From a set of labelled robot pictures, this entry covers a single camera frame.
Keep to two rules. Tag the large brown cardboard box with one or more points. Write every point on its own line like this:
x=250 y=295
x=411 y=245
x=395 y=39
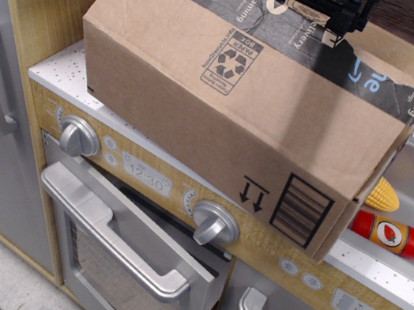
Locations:
x=258 y=97

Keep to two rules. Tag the yellow toy corn cob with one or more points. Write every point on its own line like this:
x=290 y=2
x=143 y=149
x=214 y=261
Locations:
x=383 y=197

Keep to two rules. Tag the red toy ketchup bottle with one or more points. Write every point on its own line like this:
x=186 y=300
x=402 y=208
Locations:
x=391 y=235

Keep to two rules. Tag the right silver oven knob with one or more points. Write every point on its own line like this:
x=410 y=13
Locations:
x=214 y=224

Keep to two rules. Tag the silver oven knob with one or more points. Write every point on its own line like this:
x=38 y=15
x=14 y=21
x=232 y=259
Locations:
x=214 y=224
x=78 y=138

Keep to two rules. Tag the left silver oven knob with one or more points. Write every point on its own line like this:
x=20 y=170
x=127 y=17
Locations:
x=78 y=138

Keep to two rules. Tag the silver oven door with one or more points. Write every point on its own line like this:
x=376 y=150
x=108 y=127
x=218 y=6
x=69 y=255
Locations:
x=121 y=252

